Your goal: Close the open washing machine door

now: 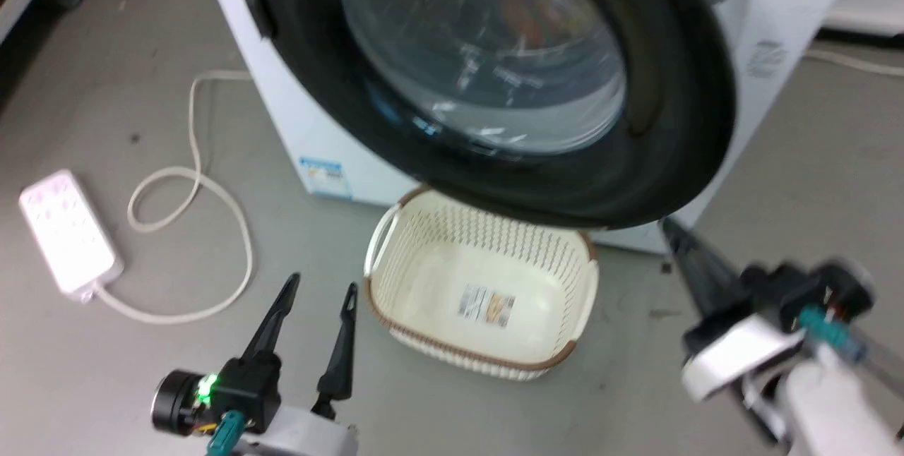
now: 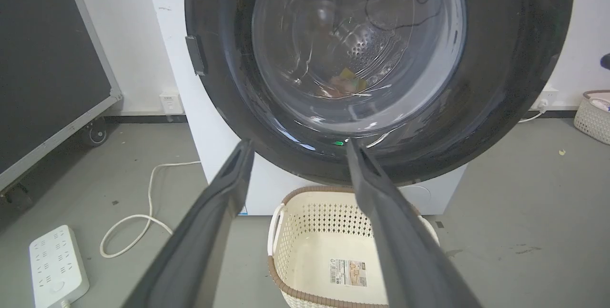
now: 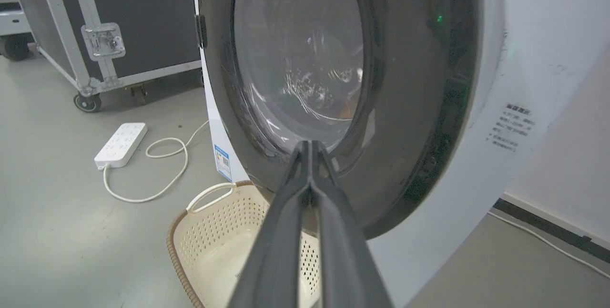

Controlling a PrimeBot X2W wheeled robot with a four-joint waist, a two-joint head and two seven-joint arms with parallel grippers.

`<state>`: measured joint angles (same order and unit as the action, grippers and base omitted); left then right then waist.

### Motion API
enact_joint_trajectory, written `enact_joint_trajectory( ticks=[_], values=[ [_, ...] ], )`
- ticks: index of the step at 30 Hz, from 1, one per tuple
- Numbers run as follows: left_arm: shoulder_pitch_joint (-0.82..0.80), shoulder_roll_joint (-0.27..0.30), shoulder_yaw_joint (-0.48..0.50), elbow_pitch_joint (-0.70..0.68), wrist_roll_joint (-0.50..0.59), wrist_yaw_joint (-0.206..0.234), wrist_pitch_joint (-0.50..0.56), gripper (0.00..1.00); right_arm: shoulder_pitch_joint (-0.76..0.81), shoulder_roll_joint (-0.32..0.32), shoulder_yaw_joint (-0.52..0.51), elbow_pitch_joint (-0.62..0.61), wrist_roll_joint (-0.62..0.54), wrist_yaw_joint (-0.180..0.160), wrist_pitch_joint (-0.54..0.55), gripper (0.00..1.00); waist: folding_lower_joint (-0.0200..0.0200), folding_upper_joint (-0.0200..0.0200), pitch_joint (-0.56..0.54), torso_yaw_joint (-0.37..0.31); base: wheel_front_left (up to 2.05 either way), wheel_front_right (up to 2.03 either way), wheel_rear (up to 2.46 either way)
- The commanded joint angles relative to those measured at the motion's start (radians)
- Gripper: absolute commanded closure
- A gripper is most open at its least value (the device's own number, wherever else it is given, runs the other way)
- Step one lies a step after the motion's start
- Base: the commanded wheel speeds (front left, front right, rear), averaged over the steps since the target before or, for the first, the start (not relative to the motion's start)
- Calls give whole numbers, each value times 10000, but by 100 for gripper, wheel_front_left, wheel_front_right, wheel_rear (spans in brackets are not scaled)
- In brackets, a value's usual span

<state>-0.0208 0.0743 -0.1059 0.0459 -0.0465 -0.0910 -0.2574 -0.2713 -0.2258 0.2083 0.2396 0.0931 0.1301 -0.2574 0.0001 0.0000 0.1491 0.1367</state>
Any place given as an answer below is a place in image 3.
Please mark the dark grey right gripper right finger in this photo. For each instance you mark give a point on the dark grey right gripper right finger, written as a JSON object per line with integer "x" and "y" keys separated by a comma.
{"x": 348, "y": 255}

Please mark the cream perforated laundry basket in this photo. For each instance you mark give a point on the cream perforated laundry basket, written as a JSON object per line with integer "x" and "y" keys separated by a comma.
{"x": 214, "y": 246}

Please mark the white washing machine body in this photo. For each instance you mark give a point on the white washing machine body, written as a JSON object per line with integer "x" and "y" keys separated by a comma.
{"x": 476, "y": 193}

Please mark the grey cart with wheel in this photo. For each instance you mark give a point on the grey cart with wheel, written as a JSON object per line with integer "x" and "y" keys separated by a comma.
{"x": 13, "y": 22}

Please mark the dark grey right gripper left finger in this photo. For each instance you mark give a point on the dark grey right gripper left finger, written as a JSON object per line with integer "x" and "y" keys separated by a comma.
{"x": 279, "y": 246}

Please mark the round washing machine door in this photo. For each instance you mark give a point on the round washing machine door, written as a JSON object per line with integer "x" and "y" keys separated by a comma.
{"x": 405, "y": 107}

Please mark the black flight case on wheels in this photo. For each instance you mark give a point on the black flight case on wheels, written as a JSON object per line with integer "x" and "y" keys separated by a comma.
{"x": 119, "y": 22}

